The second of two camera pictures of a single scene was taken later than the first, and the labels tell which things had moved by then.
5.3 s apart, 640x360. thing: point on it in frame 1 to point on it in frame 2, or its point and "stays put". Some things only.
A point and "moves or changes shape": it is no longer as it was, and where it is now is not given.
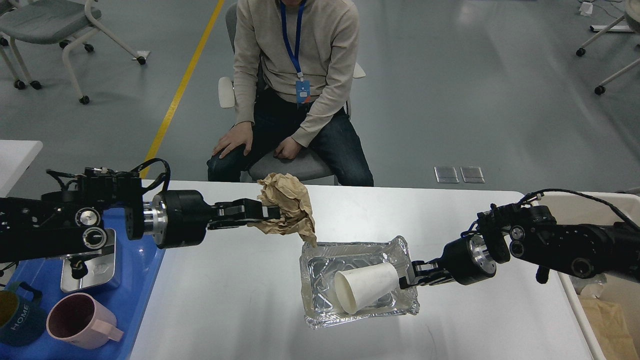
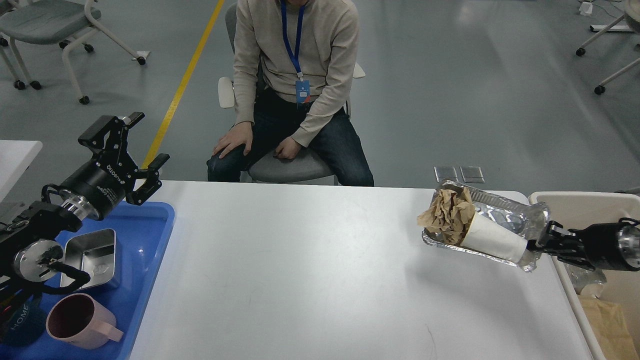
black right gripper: (467, 260) to (597, 248)
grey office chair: (306, 166) stays put
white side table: (16, 156) stays put
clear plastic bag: (579, 283) stays put
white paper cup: (355, 287) moves or changes shape
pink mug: (80, 319) stays put
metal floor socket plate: (446, 175) stays put
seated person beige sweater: (293, 65) stays put
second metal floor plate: (472, 175) stays put
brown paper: (295, 208) to (450, 214)
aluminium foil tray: (341, 281) to (526, 215)
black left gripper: (179, 218) to (97, 191)
